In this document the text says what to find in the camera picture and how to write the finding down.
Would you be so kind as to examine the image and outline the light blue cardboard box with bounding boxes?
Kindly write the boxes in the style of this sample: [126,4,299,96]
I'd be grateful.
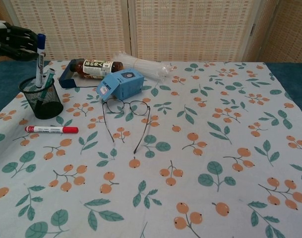
[97,69,145,102]

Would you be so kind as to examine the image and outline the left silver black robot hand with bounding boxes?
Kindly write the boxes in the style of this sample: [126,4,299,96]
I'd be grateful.
[0,21,39,62]

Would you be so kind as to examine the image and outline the blue grey tray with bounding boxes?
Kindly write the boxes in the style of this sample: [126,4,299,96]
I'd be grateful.
[58,59,102,89]

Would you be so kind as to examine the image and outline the brown tea bottle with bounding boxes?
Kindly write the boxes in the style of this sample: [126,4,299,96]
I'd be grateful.
[69,59,124,80]

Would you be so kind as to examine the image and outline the angled woven screen panel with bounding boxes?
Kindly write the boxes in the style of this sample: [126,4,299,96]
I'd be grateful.
[249,0,302,64]

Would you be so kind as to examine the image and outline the red capped whiteboard marker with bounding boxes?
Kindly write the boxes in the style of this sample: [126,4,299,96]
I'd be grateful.
[24,125,79,134]

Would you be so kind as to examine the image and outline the clear plastic straw bag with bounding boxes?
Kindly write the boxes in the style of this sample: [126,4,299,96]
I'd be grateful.
[113,51,175,80]

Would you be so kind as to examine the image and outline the floral fruit print tablecloth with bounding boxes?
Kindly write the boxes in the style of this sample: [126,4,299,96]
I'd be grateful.
[0,60,302,238]

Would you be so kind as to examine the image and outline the teal pen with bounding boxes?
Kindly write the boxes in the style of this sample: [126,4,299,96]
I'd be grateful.
[36,68,56,110]

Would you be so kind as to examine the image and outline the black pen cup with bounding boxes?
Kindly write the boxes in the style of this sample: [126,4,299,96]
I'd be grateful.
[18,75,64,120]

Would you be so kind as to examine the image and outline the blue capped whiteboard marker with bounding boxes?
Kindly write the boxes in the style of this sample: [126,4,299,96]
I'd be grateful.
[36,33,47,88]

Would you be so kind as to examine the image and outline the wide woven screen panel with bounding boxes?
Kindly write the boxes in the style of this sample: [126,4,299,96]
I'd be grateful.
[128,0,263,62]
[1,0,131,61]

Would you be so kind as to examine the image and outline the thin metal frame eyeglasses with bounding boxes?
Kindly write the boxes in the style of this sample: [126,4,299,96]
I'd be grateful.
[102,98,151,154]

